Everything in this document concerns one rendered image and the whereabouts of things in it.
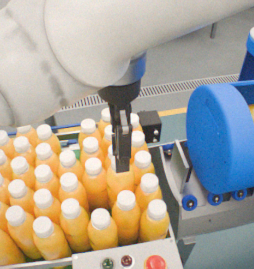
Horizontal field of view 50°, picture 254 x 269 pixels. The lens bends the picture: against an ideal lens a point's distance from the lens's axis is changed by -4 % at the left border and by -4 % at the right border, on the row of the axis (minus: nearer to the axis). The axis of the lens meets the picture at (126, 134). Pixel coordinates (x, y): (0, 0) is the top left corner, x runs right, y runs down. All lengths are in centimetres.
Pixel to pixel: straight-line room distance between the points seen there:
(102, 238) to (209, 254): 122
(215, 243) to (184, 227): 99
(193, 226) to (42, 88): 70
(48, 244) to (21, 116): 43
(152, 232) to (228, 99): 34
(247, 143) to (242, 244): 129
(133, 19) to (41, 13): 7
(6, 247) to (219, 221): 58
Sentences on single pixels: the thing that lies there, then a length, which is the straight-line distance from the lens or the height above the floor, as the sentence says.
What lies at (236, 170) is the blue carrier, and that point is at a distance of 65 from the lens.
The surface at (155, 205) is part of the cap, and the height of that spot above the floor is 109.
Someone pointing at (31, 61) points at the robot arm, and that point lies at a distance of 22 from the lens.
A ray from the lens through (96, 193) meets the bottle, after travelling 72.
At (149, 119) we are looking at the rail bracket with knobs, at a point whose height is 100.
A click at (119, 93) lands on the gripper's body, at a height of 135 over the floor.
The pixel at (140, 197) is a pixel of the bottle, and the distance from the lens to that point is 67.
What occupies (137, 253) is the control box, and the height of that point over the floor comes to 110.
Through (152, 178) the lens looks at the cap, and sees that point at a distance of 65.
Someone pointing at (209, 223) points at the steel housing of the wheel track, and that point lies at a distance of 87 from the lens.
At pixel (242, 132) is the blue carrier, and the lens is 63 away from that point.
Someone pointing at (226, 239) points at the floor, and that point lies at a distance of 186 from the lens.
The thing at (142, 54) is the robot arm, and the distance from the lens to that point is 42.
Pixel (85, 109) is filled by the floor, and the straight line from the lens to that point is 250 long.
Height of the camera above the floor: 162
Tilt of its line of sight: 46 degrees down
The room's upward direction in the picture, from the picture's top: straight up
